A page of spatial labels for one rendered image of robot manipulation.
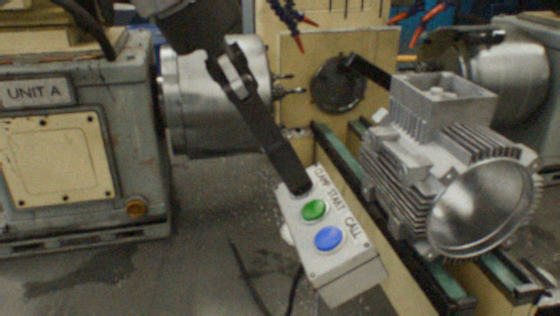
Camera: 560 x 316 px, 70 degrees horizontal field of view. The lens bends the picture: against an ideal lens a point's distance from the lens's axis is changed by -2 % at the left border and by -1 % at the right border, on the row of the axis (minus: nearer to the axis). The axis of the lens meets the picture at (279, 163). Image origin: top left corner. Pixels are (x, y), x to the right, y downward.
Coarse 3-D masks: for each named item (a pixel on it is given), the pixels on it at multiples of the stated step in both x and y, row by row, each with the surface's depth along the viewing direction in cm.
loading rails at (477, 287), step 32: (320, 128) 99; (352, 128) 103; (320, 160) 98; (352, 160) 86; (352, 192) 79; (384, 224) 67; (384, 256) 68; (416, 256) 59; (384, 288) 69; (416, 288) 58; (448, 288) 54; (480, 288) 60; (512, 288) 54; (544, 288) 53
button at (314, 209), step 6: (306, 204) 45; (312, 204) 45; (318, 204) 44; (324, 204) 44; (306, 210) 44; (312, 210) 44; (318, 210) 44; (324, 210) 44; (306, 216) 44; (312, 216) 43; (318, 216) 43
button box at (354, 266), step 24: (312, 168) 51; (288, 192) 50; (312, 192) 48; (336, 192) 46; (288, 216) 46; (336, 216) 43; (312, 240) 41; (360, 240) 39; (312, 264) 39; (336, 264) 38; (360, 264) 38; (384, 264) 39; (336, 288) 39; (360, 288) 40
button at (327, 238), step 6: (324, 228) 41; (330, 228) 41; (336, 228) 40; (318, 234) 41; (324, 234) 40; (330, 234) 40; (336, 234) 40; (342, 234) 40; (318, 240) 40; (324, 240) 40; (330, 240) 39; (336, 240) 39; (318, 246) 40; (324, 246) 39; (330, 246) 39
